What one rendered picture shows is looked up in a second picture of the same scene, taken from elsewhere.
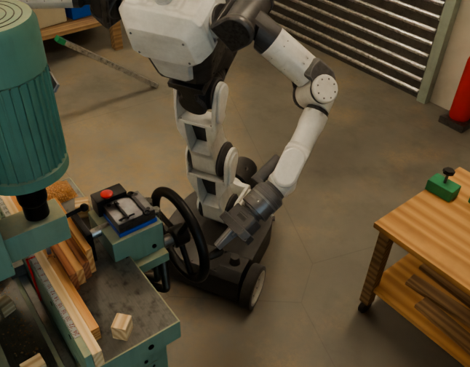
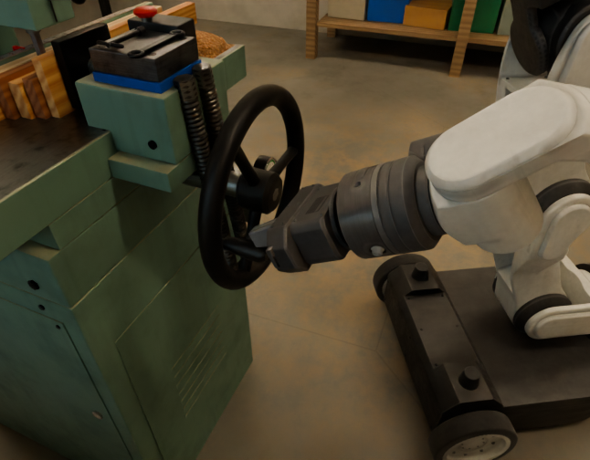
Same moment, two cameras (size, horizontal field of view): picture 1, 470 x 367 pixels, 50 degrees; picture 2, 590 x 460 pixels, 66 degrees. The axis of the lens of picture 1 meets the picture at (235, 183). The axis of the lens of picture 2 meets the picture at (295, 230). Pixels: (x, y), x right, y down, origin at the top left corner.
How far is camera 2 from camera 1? 1.06 m
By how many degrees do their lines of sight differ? 46
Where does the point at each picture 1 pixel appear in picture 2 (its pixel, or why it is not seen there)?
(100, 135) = not seen: hidden behind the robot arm
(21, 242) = not seen: outside the picture
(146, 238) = (135, 115)
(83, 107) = not seen: hidden behind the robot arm
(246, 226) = (294, 224)
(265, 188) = (395, 167)
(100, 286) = (25, 131)
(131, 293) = (14, 162)
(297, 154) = (547, 110)
